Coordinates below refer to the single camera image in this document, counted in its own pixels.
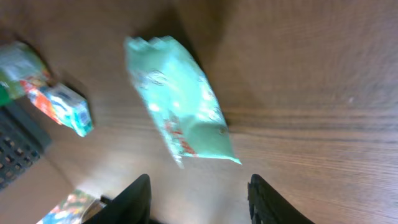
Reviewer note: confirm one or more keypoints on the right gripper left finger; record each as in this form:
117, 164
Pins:
131, 206

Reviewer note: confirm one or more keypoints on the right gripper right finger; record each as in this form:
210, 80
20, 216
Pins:
267, 206

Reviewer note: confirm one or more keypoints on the teal tissue pack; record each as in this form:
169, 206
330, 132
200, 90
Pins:
71, 109

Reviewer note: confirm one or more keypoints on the mint green wipes packet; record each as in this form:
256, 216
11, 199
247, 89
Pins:
179, 99

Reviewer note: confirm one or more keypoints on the orange tissue pack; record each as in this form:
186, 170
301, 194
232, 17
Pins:
38, 93

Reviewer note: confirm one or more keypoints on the green lid glass jar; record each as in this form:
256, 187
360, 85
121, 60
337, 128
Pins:
21, 71

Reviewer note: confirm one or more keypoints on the grey plastic mesh basket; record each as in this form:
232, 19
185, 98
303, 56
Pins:
23, 142

